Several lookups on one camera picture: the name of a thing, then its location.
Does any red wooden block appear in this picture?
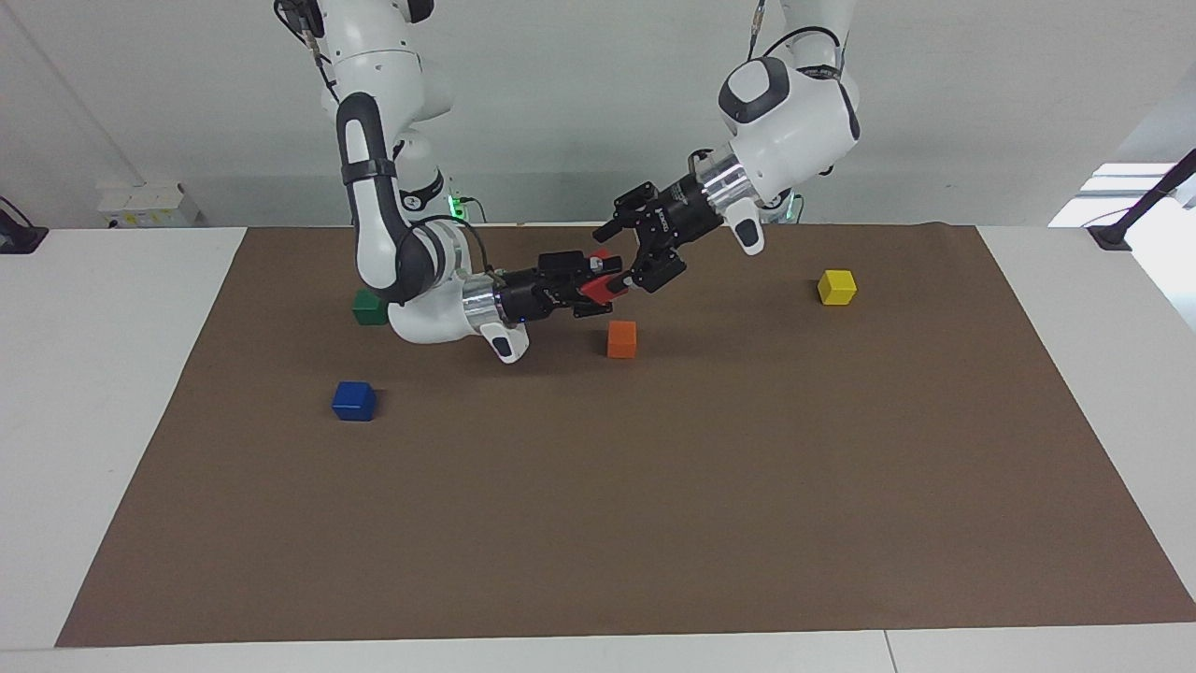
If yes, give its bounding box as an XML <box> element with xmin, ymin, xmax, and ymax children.
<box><xmin>579</xmin><ymin>248</ymin><xmax>629</xmax><ymax>306</ymax></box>

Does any black desk clamp mount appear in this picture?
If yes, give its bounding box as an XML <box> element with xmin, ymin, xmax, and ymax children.
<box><xmin>0</xmin><ymin>196</ymin><xmax>50</xmax><ymax>255</ymax></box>

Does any blue wooden block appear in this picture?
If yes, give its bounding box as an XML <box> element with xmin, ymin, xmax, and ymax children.
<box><xmin>332</xmin><ymin>380</ymin><xmax>377</xmax><ymax>422</ymax></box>

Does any white wall socket box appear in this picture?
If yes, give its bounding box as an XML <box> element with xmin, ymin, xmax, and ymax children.
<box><xmin>97</xmin><ymin>182</ymin><xmax>200</xmax><ymax>229</ymax></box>

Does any black slanted stand pole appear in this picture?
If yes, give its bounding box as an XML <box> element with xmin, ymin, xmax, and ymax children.
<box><xmin>1089</xmin><ymin>148</ymin><xmax>1196</xmax><ymax>251</ymax></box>

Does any brown table mat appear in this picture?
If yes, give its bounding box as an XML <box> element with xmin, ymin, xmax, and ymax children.
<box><xmin>54</xmin><ymin>222</ymin><xmax>1196</xmax><ymax>648</ymax></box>

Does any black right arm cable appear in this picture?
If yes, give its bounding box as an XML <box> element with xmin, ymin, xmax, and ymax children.
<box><xmin>274</xmin><ymin>0</ymin><xmax>494</xmax><ymax>279</ymax></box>

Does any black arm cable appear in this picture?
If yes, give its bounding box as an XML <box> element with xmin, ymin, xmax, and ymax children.
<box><xmin>274</xmin><ymin>0</ymin><xmax>494</xmax><ymax>279</ymax></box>
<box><xmin>747</xmin><ymin>0</ymin><xmax>847</xmax><ymax>80</ymax></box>

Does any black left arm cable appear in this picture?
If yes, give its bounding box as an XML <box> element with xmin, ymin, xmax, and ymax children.
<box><xmin>747</xmin><ymin>0</ymin><xmax>847</xmax><ymax>80</ymax></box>

